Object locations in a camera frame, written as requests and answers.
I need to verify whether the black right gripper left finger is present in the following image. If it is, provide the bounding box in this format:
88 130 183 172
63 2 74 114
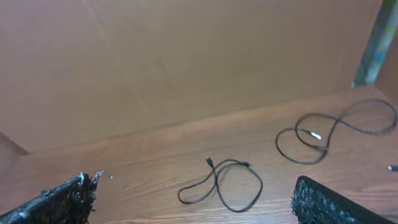
1 171 113 224

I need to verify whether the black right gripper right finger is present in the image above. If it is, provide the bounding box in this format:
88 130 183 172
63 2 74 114
290 175 394 224

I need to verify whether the thick black USB-C cable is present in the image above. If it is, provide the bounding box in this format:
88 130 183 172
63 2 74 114
275 98 398 166

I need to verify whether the thin black USB-A cable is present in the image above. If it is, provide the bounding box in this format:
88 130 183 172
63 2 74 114
177 156 264 213

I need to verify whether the brown cardboard backboard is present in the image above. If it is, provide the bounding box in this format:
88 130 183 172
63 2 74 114
1 0 382 176

